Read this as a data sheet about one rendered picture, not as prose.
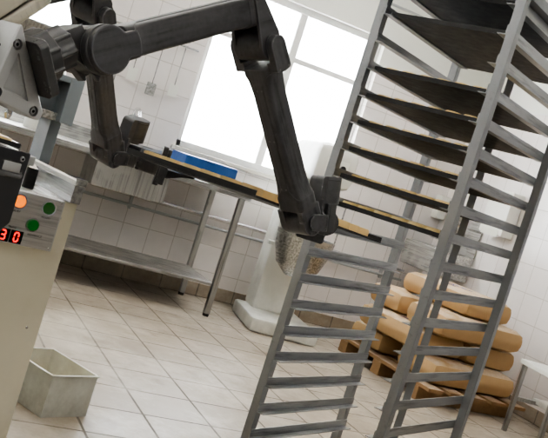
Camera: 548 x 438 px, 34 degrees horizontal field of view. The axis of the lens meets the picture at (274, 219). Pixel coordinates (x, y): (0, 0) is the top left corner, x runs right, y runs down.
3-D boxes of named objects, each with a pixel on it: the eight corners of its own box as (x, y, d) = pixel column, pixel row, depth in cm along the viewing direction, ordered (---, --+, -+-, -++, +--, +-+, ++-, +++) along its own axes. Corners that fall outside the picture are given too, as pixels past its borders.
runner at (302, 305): (297, 310, 286) (299, 301, 286) (290, 307, 287) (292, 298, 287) (386, 318, 338) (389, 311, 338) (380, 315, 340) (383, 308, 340)
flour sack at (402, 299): (394, 314, 599) (401, 292, 598) (364, 298, 637) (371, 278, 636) (477, 335, 629) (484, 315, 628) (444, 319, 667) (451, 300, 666)
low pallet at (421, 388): (330, 345, 646) (335, 330, 646) (417, 364, 682) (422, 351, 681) (424, 405, 539) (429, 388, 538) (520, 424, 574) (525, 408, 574)
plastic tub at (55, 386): (-6, 386, 332) (6, 345, 331) (42, 386, 349) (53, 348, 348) (39, 418, 313) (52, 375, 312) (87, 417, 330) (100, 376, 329)
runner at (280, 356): (279, 362, 287) (282, 354, 287) (272, 360, 288) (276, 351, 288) (371, 362, 339) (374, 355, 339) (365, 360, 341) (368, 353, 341)
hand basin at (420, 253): (478, 338, 662) (525, 196, 656) (440, 328, 647) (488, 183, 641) (410, 303, 753) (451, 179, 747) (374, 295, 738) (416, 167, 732)
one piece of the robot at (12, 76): (-12, 96, 125) (20, 23, 125) (-33, 89, 127) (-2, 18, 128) (39, 122, 133) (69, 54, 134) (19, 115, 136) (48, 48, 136)
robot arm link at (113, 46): (240, -14, 170) (279, -17, 163) (250, 56, 174) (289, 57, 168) (47, 29, 139) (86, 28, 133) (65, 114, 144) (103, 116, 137)
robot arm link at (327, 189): (277, 225, 186) (310, 231, 181) (284, 171, 186) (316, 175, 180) (313, 227, 195) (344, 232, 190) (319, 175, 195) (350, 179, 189)
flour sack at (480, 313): (397, 288, 624) (404, 268, 623) (441, 299, 646) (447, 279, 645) (464, 317, 562) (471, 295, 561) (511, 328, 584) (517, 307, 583)
